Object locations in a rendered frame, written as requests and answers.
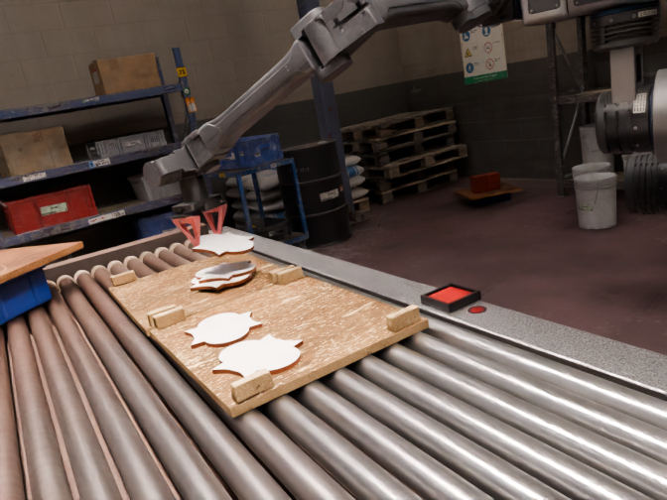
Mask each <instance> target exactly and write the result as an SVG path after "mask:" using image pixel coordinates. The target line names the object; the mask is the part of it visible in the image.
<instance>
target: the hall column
mask: <svg viewBox="0 0 667 500"><path fill-rule="evenodd" d="M296 1H297V6H298V12H299V17H300V20H301V19H302V18H303V17H304V16H305V15H307V14H308V13H309V12H310V11H311V10H313V9H314V8H317V7H320V2H319V0H296ZM311 84H312V90H313V96H314V100H315V106H316V111H317V117H318V123H319V128H320V134H321V139H322V140H327V139H336V141H335V143H336V148H337V154H338V160H339V166H340V170H341V171H342V174H341V177H342V183H343V189H344V195H345V201H346V202H347V205H346V207H347V212H348V218H349V223H350V227H352V226H355V225H358V224H361V223H364V222H367V221H369V218H364V216H363V214H361V217H355V213H354V207H353V201H352V195H351V189H350V183H349V178H348V172H347V169H346V165H345V154H344V148H343V142H342V137H341V131H340V125H339V119H338V113H337V108H336V102H335V96H334V85H333V82H332V81H331V82H328V83H319V81H318V79H317V78H316V76H313V77H311Z"/></svg>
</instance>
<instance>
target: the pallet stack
mask: <svg viewBox="0 0 667 500"><path fill-rule="evenodd" d="M435 113H440V114H441V119H442V120H439V121H435V122H432V121H434V114H435ZM453 119H454V111H453V107H447V108H439V109H431V110H423V111H415V112H406V113H401V114H397V115H393V116H389V117H385V118H381V119H376V120H372V121H368V122H364V123H360V124H356V125H352V126H347V127H343V128H340V131H341V137H342V142H343V148H344V154H345V155H355V156H357V157H360V161H359V162H358V163H357V164H356V165H359V166H361V167H363V168H364V171H363V172H362V173H361V174H360V176H363V177H365V181H364V182H363V183H362V184H361V185H359V186H358V187H360V188H365V189H368V193H367V194H366V195H364V196H368V200H369V202H372V201H375V200H379V201H380V202H379V204H381V205H384V204H387V203H391V202H394V201H397V200H400V199H403V198H407V197H410V196H413V195H416V194H419V193H422V192H424V191H428V190H431V189H434V188H439V187H442V186H445V185H447V184H450V183H453V182H455V181H457V180H458V173H456V171H457V169H455V162H454V160H457V159H460V158H463V157H466V156H467V144H460V145H455V139H454V137H453V136H454V133H456V132H457V127H456V126H455V124H456V120H453ZM449 120H450V121H449ZM428 122H429V123H428ZM407 124H409V125H407ZM404 125H406V126H404ZM438 126H443V133H442V134H438ZM421 130H422V132H421ZM349 132H353V136H352V137H349ZM385 139H388V140H385ZM436 139H441V143H442V145H436ZM350 145H352V149H351V146H350ZM421 145H422V146H421ZM450 150H453V154H452V155H442V153H444V152H447V151H450ZM353 153H356V154H353ZM368 153H370V154H368ZM437 165H442V168H441V169H439V170H438V169H436V168H435V166H437ZM443 175H446V177H445V182H443V183H440V184H437V185H434V186H431V187H427V184H429V183H432V182H435V181H438V180H439V177H440V176H443ZM411 188H412V189H413V192H411V193H407V194H404V195H401V196H398V197H395V198H393V194H396V193H399V192H402V191H405V190H408V189H411Z"/></svg>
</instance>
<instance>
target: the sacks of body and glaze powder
mask: <svg viewBox="0 0 667 500"><path fill-rule="evenodd" d="M359 161H360V157H357V156H355V155H345V165H346V169H347V172H348V178H349V183H350V189H351V195H352V201H353V203H355V211H354V213H355V214H359V213H362V212H364V211H367V210H370V207H369V200H368V196H364V195H366V194H367V193H368V189H365V188H363V187H358V186H359V185H361V184H362V183H363V182H364V181H365V177H363V176H360V174H361V173H362V172H363V171H364V168H363V167H361V166H359V165H356V164H357V163H358V162H359ZM256 178H257V183H258V187H259V191H260V196H261V201H262V205H263V210H264V215H265V217H276V218H286V216H285V215H284V214H285V209H284V204H283V199H282V195H281V190H280V186H279V185H278V182H279V180H278V175H277V170H276V168H272V169H269V170H265V171H261V172H258V173H256ZM241 179H242V183H243V188H244V193H245V197H246V202H247V206H248V211H249V215H250V220H254V219H257V218H260V213H259V208H258V203H257V199H256V194H255V189H254V185H253V180H252V176H251V174H250V175H247V176H243V177H241ZM226 185H227V186H229V187H231V189H230V190H229V191H228V192H227V193H226V195H227V196H229V197H233V198H238V199H237V200H236V201H235V202H234V203H233V204H232V205H231V207H233V208H235V209H239V210H237V211H236V212H235V213H234V215H233V219H236V220H234V222H235V227H236V225H239V224H242V223H245V222H246V221H245V217H244V212H243V208H242V203H241V199H240V194H239V190H238V185H237V181H236V178H230V179H228V181H227V182H226Z"/></svg>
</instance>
